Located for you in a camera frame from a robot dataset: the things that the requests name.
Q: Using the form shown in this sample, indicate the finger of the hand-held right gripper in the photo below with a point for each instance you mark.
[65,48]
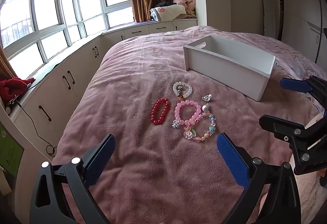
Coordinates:
[283,128]
[293,85]

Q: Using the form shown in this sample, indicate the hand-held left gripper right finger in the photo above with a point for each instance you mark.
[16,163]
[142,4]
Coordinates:
[232,160]

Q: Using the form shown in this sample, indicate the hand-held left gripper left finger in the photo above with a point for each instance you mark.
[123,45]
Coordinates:
[99,160]

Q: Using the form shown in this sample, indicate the white storage box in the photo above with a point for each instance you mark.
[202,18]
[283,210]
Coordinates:
[230,70]

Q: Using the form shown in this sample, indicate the silver snowflake charm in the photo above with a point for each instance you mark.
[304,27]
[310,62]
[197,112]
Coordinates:
[176,124]

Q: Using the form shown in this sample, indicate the silver ingot charm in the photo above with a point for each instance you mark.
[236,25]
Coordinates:
[207,98]

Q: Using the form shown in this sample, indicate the white wardrobe door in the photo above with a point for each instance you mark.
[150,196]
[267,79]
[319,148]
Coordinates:
[299,9]

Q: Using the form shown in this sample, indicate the white leaning board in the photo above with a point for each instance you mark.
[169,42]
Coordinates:
[268,9]

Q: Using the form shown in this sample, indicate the green box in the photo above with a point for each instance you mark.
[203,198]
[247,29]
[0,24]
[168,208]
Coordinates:
[10,152]

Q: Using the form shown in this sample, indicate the white window bench cabinets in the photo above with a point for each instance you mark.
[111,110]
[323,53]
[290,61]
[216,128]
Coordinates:
[76,65]

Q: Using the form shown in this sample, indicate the red cloth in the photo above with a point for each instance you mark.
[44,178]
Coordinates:
[14,86]

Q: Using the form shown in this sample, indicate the yellow cloth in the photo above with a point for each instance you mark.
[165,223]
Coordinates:
[191,12]

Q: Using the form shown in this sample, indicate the pink fluffy blanket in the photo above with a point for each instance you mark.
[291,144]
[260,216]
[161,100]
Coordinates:
[185,3]

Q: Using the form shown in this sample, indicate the dark cloth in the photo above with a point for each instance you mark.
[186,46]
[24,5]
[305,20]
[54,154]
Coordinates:
[164,4]

